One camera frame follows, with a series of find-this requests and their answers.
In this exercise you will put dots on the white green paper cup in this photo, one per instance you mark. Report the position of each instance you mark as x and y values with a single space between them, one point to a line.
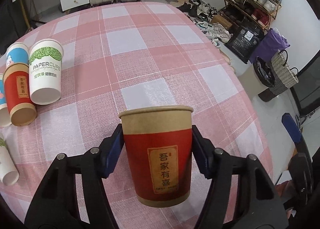
45 66

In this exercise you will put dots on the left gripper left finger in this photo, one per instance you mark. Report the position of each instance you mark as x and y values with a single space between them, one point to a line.
55 204

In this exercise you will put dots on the red paper cup lying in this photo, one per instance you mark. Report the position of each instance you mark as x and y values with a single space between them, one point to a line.
21 109

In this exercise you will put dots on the purple bag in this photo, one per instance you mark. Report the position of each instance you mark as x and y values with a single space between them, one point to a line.
272 43

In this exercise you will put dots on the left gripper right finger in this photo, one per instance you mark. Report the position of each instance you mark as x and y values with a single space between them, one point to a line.
258 204

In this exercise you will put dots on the black shopping bag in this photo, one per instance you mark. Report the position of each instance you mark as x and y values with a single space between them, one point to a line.
244 41

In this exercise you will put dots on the pink checkered tablecloth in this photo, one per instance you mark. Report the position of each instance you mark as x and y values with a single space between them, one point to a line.
128 56

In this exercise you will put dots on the red kraft paper cup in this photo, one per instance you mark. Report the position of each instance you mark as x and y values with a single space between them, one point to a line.
158 143

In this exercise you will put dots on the blue white paper cup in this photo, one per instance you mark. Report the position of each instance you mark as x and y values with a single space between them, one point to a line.
17 53

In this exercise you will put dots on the shoe rack with shoes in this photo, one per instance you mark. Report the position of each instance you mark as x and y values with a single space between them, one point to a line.
259 12

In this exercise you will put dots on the woven grey tote bag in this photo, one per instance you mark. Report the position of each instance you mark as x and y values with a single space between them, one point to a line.
284 76

